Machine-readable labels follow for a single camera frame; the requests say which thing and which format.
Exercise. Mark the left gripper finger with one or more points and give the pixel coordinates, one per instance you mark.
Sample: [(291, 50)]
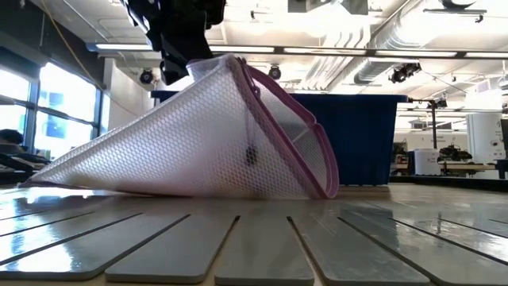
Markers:
[(174, 71)]

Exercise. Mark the grey slotted divider panel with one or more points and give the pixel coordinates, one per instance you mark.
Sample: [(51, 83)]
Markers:
[(258, 246)]

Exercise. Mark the blue plastic bin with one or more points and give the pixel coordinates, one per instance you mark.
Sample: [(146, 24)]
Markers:
[(357, 139)]

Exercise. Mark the background black robot arm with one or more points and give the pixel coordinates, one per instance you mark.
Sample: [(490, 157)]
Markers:
[(454, 153)]

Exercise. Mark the black ceiling spotlight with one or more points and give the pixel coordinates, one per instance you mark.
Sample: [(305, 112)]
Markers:
[(274, 72), (146, 76), (402, 73)]

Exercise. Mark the linear ceiling light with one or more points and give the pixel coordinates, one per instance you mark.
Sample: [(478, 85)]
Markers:
[(246, 49)]

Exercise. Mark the large window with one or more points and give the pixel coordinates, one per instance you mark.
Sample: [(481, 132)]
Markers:
[(63, 103)]

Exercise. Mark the dark overhead box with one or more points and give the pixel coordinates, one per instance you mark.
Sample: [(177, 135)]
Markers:
[(337, 6)]

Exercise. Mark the person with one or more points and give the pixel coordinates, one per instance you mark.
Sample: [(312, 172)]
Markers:
[(10, 137)]

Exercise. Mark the black curved bar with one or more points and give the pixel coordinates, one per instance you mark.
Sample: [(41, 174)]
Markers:
[(20, 161)]

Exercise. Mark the white plastic container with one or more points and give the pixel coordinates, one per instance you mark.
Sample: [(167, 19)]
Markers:
[(426, 162)]

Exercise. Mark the background wooden table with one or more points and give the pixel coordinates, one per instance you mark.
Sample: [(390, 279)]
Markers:
[(468, 167)]

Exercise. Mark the white cabinet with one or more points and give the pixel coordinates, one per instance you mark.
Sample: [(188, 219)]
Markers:
[(484, 139)]

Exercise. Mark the black background rig frame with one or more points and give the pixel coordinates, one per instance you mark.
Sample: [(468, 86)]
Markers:
[(433, 119)]

